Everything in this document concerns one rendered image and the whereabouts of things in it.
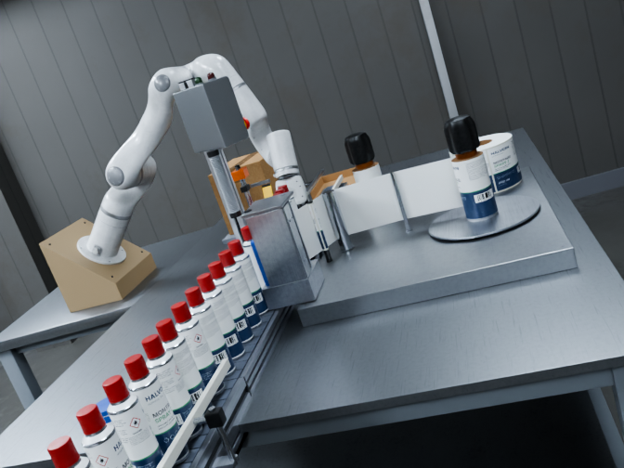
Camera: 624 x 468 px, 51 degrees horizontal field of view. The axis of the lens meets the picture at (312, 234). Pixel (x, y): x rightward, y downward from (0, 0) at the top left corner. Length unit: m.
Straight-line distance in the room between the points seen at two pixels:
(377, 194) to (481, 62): 2.63
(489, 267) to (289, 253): 0.48
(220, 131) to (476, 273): 0.83
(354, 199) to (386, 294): 0.44
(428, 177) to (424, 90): 2.56
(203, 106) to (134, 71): 2.85
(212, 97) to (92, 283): 0.98
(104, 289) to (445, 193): 1.33
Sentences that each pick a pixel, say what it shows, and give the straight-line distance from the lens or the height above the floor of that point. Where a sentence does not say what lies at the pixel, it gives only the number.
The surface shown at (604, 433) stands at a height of 0.22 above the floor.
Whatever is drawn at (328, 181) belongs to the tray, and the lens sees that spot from 3.28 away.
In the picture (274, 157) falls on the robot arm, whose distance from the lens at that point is 2.25.
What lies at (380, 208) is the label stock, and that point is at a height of 0.97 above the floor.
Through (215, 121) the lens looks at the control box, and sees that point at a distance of 1.92.
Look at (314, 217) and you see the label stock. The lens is 1.89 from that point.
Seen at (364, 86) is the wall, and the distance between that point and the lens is 4.46.
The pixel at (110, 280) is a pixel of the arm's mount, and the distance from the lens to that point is 2.56.
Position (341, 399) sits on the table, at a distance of 1.31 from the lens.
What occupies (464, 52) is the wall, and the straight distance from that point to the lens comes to 4.47.
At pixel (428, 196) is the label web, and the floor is 0.97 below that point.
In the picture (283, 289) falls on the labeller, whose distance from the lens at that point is 1.68.
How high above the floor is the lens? 1.47
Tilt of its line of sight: 15 degrees down
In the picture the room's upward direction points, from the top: 19 degrees counter-clockwise
